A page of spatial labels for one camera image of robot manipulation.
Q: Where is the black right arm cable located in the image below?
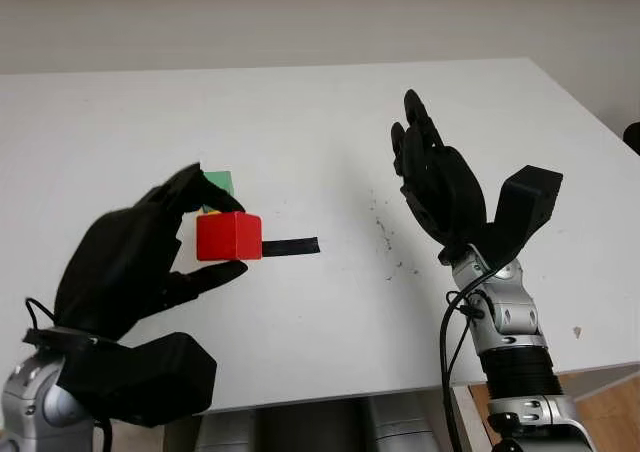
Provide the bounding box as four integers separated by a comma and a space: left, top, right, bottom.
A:
438, 265, 502, 452

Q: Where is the black tape strip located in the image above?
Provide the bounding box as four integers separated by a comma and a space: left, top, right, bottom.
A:
261, 235, 322, 258

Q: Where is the green wooden block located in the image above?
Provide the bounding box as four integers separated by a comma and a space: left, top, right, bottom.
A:
202, 169, 236, 201

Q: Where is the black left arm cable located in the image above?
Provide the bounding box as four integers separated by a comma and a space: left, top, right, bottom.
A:
23, 297, 115, 452

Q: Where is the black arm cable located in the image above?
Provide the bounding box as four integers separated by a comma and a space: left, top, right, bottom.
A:
438, 265, 502, 452
23, 297, 115, 452

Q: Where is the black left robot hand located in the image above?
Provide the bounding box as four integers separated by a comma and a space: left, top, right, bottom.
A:
52, 161, 250, 346

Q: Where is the red wooden block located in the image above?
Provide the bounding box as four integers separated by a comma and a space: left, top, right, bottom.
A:
195, 211, 264, 263

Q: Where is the grey robot thigh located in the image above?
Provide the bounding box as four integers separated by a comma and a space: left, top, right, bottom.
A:
193, 405, 257, 452
368, 395, 447, 452

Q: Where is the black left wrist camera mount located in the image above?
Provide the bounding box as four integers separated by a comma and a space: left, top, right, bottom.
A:
22, 325, 219, 429

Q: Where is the dark round object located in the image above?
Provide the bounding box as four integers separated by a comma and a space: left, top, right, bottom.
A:
623, 121, 640, 156

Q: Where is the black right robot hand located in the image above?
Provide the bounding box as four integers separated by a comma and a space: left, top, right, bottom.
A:
389, 89, 490, 267

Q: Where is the white table leg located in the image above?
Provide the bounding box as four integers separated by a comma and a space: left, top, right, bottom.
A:
452, 385, 494, 452

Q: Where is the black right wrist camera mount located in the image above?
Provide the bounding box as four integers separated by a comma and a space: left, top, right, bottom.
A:
468, 164, 565, 274

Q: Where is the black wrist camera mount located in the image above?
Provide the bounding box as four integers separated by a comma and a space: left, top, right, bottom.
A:
22, 325, 219, 429
468, 164, 565, 274

